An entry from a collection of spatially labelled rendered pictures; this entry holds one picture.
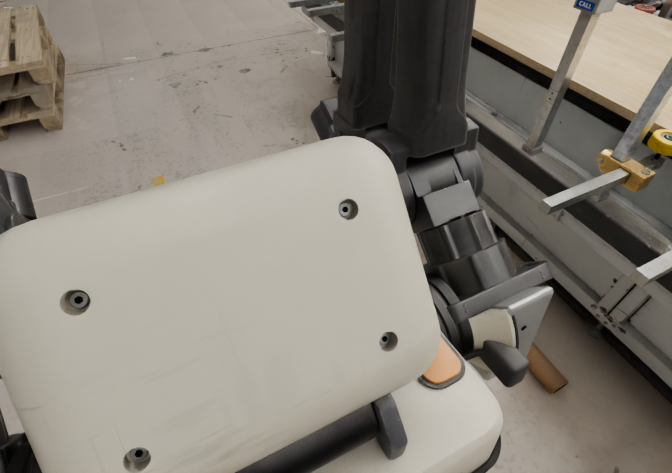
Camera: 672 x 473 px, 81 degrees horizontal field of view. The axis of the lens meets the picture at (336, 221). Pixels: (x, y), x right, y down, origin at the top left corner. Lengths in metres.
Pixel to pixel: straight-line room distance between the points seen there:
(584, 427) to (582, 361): 0.26
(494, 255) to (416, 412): 0.16
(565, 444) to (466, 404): 1.45
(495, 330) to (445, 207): 0.12
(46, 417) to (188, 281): 0.08
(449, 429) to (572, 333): 1.70
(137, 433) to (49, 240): 0.09
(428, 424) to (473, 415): 0.03
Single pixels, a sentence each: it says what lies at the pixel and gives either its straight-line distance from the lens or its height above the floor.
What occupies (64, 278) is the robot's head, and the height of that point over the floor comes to 1.38.
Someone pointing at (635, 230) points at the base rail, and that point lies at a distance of 1.38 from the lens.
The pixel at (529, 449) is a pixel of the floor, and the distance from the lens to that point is 1.69.
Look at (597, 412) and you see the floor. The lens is 1.85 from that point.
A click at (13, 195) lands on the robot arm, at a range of 0.60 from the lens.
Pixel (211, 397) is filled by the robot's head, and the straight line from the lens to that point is 0.20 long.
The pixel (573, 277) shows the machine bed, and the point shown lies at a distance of 1.93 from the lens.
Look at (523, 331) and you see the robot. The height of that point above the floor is 1.19.
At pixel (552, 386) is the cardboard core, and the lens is 1.74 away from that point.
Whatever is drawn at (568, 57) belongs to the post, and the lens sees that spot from 1.38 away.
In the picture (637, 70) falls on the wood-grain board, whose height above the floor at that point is 0.90.
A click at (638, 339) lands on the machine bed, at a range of 1.88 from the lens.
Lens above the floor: 1.51
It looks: 46 degrees down
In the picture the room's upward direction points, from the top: straight up
